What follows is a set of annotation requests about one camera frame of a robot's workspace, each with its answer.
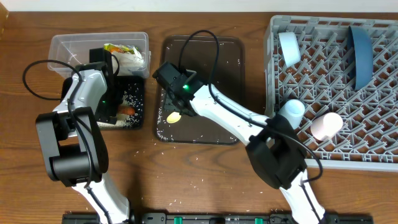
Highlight yellow plastic spoon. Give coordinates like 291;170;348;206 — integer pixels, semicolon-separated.
166;111;182;124

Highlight white rice pile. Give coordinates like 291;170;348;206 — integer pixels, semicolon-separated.
97;80;145;130

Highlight white tissue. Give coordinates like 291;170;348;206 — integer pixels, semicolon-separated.
111;51;146;76

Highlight yellow green snack wrapper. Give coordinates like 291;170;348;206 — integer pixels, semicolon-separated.
104;44;137;54

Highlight light blue plastic cup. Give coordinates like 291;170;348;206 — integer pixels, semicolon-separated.
278;99;305;129

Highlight light blue bowl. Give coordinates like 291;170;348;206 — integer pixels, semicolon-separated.
278;32;301;67

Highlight pink plastic cup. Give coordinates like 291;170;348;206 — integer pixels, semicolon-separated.
310;113;343;141

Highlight dark blue plate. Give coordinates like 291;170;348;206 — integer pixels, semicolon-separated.
347;26;373;90

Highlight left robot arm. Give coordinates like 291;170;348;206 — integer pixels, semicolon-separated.
35;62;130;223

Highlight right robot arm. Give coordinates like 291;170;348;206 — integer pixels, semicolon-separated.
153;62;326;223

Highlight clear plastic waste bin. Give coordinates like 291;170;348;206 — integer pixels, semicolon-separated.
49;32;150;78

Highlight grey dishwasher rack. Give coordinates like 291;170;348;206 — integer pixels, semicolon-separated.
264;15;397;172

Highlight black rectangular tray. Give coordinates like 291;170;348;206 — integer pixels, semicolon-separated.
60;76;146;131

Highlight dark brown serving tray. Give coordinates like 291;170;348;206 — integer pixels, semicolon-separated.
153;34;245;145

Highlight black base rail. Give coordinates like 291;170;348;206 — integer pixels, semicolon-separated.
61;211;374;224

